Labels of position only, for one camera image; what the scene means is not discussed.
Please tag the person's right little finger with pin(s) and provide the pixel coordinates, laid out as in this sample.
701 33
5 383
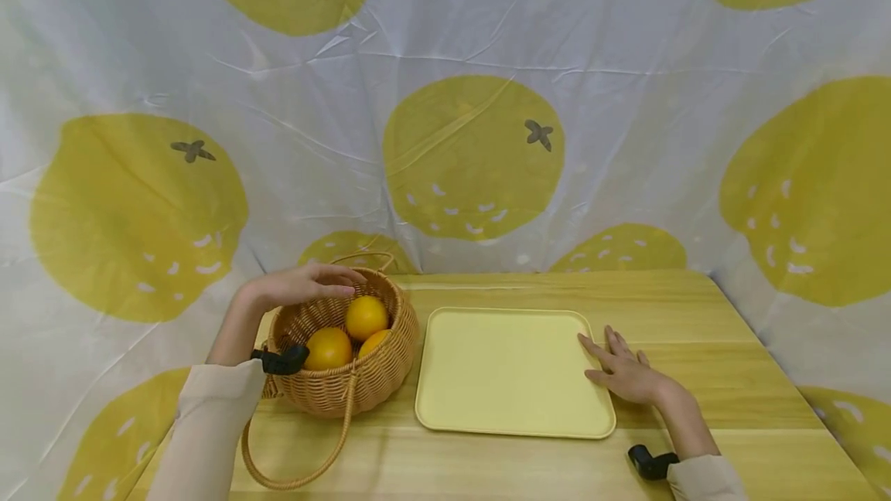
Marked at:
643 359

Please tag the person's right forearm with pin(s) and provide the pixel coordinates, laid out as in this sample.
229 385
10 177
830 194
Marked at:
696 439

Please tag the person's left thumb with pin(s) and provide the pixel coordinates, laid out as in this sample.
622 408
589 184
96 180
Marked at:
335 291

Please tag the black wrist band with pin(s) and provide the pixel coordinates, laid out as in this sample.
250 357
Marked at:
650 463
283 360

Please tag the person's left hand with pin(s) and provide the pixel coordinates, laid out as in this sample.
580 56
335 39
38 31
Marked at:
289 287

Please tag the orange fruit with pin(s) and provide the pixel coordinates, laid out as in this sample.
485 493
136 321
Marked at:
328 349
374 342
366 318

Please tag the brown wicker basket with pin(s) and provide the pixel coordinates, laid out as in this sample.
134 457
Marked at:
379 381

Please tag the person's right hand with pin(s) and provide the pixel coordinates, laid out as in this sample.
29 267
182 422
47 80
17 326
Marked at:
635 381

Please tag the person's left forearm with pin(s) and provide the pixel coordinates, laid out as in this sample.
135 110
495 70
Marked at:
213 424

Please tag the person's right index finger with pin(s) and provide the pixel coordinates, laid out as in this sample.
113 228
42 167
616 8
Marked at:
594 349

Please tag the pale yellow rectangular tray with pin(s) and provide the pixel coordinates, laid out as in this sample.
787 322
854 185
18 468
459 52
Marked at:
515 373

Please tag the person's right middle finger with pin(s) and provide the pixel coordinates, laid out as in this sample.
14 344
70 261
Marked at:
614 341

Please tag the person's right thumb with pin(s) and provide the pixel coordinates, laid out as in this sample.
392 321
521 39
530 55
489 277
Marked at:
598 377

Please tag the person's right ring finger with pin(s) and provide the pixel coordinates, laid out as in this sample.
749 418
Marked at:
625 345

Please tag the person's left fingers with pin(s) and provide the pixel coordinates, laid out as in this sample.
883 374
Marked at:
339 274

